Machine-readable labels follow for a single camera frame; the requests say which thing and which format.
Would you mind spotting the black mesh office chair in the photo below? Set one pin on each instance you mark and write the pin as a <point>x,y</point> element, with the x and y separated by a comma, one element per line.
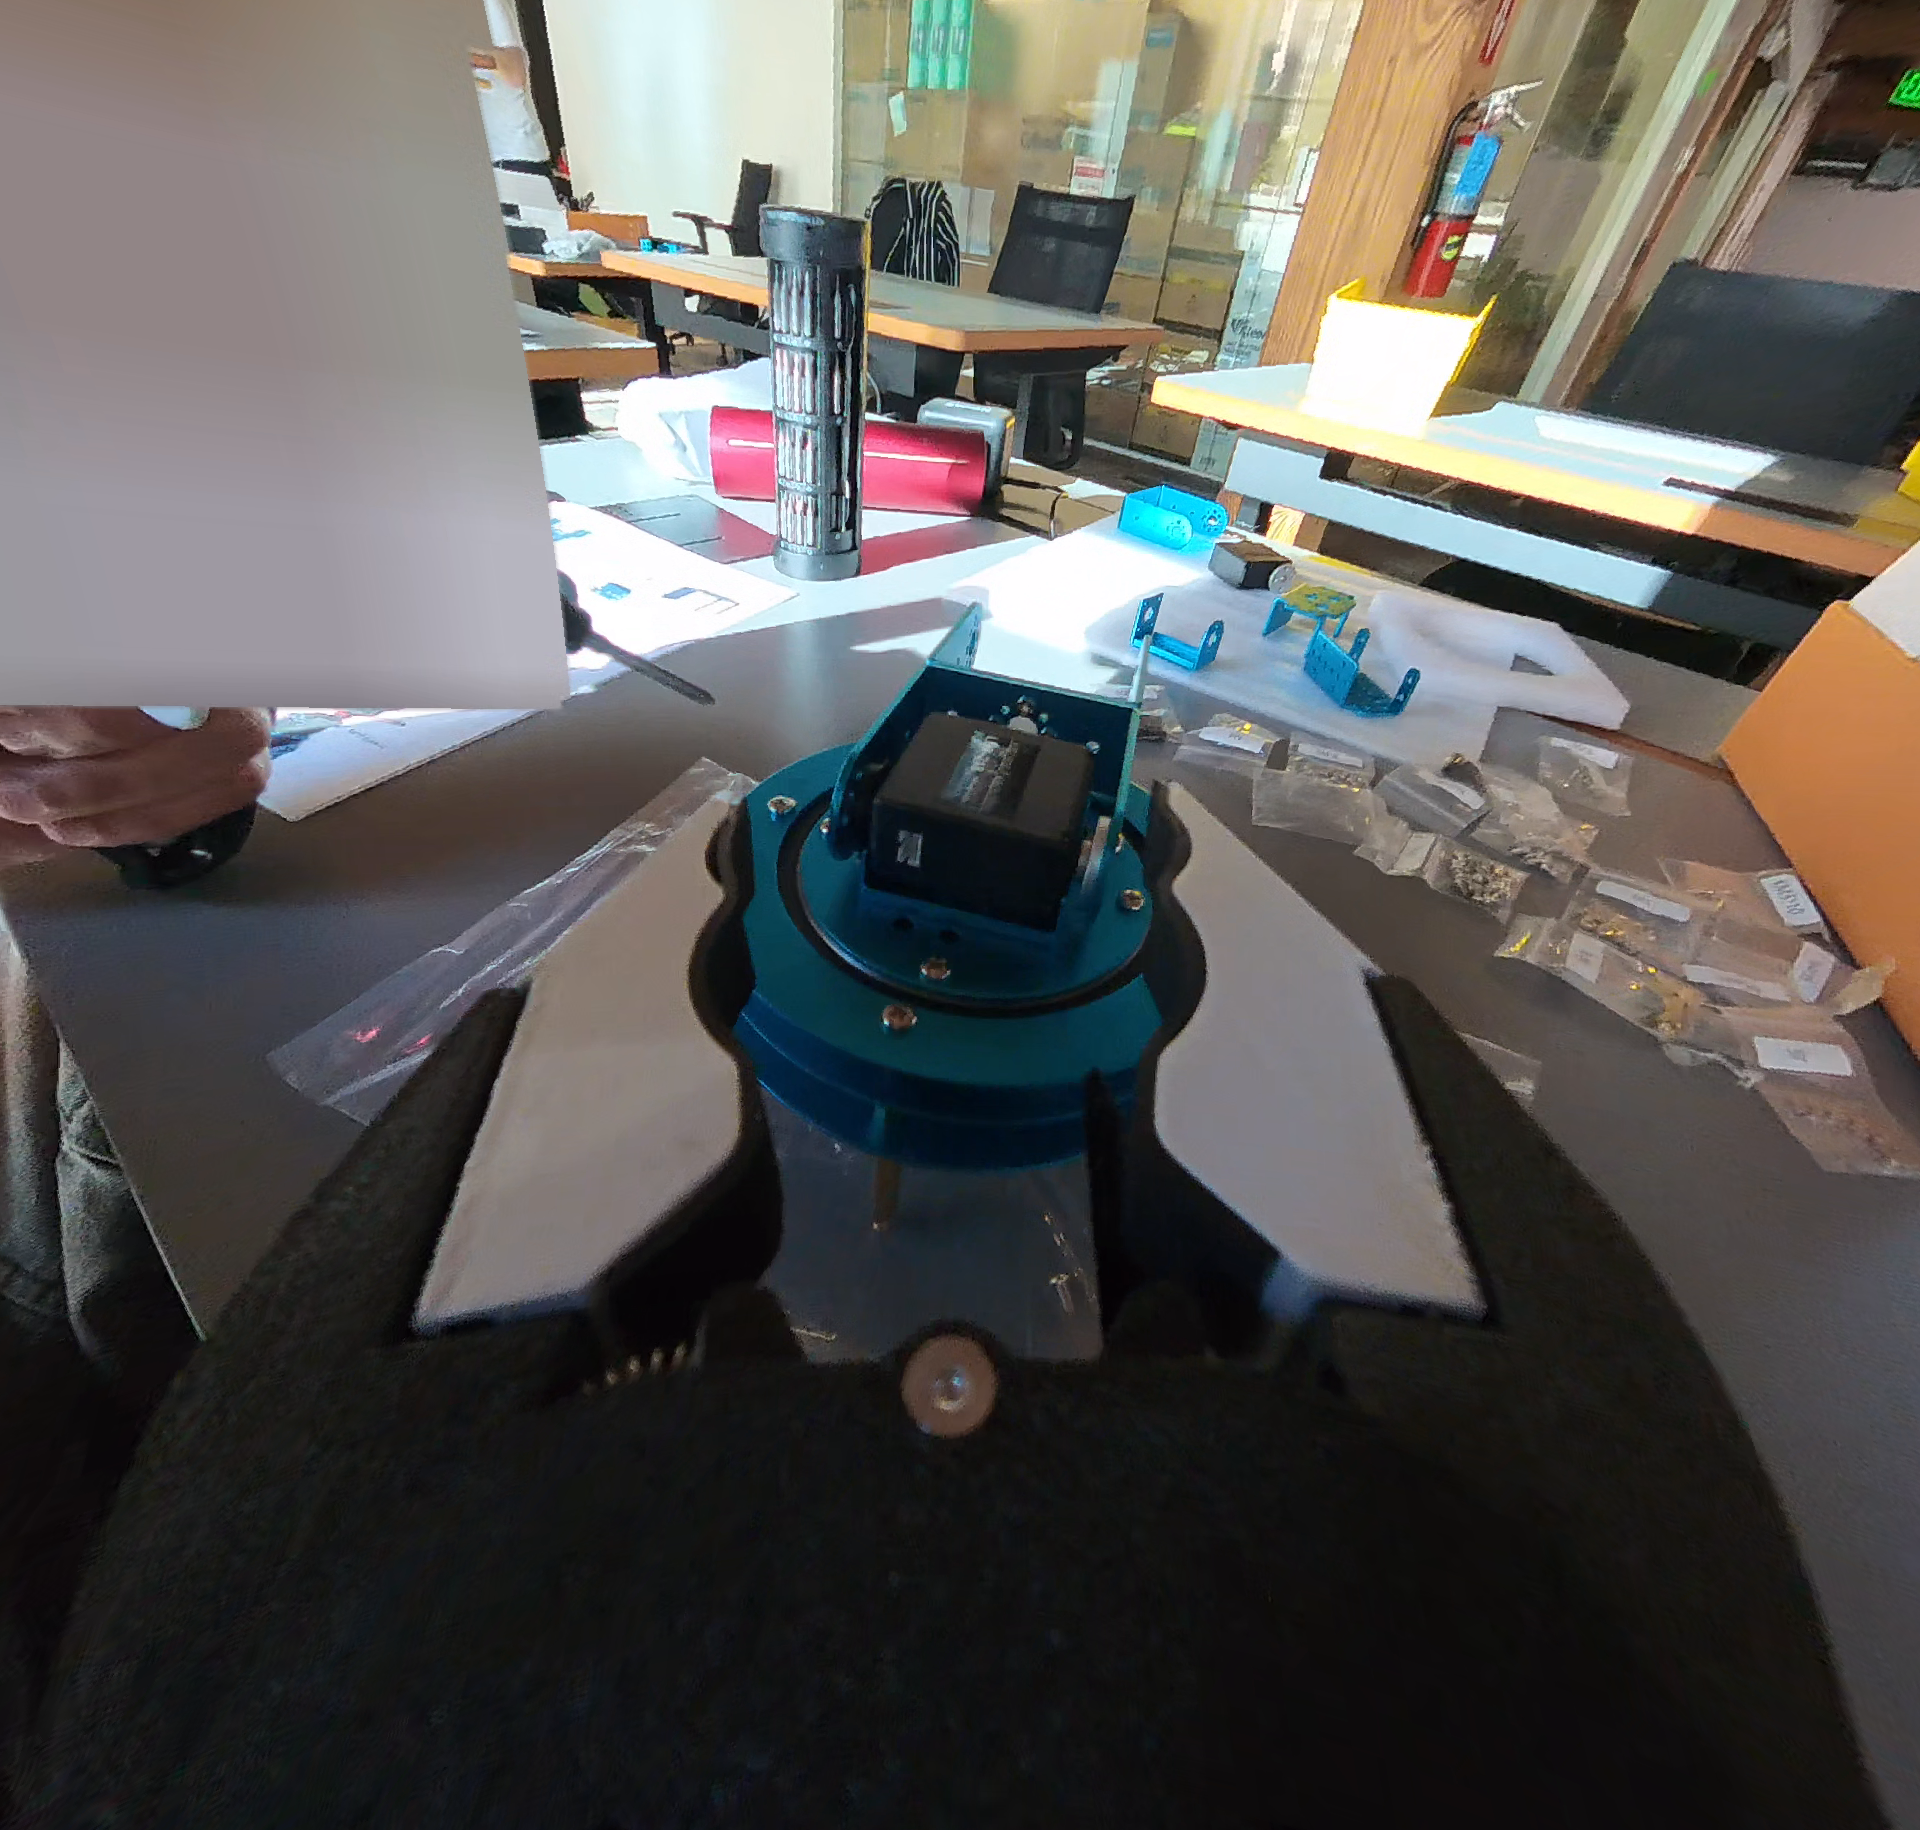
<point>1059,248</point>

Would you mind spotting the red screwdriver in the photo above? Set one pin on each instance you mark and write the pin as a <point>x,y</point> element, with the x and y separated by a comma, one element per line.
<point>583,615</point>

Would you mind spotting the white instruction sheet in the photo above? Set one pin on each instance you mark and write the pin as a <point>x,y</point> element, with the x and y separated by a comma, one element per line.
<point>705,570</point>

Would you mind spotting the yellow plastic bin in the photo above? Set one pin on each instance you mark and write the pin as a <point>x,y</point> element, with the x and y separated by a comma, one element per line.
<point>1395,361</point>

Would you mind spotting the person's left hand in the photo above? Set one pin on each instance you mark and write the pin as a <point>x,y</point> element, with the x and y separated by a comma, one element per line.
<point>104,772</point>

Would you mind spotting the black white striped jacket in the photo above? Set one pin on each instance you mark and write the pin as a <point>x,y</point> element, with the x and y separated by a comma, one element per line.
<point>912,233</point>

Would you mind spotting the orange cardboard box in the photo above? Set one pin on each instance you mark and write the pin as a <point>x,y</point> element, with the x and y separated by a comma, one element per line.
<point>1845,810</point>

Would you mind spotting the white foam sheet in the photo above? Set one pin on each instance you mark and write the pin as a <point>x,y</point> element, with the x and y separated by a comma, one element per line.
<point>1501,661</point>

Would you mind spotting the wooden office desk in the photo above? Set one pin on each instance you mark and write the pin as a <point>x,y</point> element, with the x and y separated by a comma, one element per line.
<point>931,308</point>

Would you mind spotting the black armrest office chair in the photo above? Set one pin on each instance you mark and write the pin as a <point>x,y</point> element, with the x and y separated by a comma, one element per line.
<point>735,211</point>

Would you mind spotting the blue box-shaped bracket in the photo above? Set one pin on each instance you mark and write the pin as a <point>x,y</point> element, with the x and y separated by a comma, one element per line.
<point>1170,523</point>

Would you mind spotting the white side desk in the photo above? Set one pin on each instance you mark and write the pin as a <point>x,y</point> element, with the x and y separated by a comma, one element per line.
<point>1575,451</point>

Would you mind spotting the black chair back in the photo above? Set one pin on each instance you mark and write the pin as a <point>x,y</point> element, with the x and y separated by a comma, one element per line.
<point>1754,361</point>

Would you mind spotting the grey desk with wooden edge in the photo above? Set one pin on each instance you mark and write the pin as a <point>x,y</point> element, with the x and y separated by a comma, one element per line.
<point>374,841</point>

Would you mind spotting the blue toy robot arm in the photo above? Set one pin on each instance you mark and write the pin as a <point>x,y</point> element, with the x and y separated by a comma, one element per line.
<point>931,1064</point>

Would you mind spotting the gold metal bracket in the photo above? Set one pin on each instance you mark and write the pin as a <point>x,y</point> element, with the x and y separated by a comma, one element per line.
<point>1312,609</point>

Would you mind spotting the black bit holder cylinder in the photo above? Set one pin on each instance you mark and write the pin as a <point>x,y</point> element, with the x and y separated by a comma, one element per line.
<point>811,390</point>

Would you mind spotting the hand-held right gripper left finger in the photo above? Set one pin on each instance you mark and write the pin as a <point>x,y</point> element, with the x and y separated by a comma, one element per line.
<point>601,1111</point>

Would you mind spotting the small black servo motor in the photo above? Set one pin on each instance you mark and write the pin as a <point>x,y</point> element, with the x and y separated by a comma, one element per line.
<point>1248,566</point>

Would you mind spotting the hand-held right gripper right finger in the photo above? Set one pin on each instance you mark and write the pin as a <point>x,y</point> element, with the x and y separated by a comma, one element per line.
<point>1305,1111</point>

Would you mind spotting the clear plastic bag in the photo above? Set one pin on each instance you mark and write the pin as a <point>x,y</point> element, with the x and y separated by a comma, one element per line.
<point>451,991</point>

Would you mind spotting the red metal case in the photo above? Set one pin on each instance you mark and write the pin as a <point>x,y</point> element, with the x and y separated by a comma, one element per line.
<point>931,465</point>

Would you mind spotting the pile of small screw bags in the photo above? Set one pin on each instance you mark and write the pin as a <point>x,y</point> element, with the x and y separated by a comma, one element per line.
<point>1621,931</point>

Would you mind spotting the blue metal bracket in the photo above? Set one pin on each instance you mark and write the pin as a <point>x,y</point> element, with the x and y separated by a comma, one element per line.
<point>1178,645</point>
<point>1358,683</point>

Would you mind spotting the red fire extinguisher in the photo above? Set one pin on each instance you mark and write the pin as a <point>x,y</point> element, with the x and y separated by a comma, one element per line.
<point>1432,255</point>

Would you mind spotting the wooden pillar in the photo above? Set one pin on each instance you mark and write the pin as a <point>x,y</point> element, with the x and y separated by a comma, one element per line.
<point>1410,31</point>

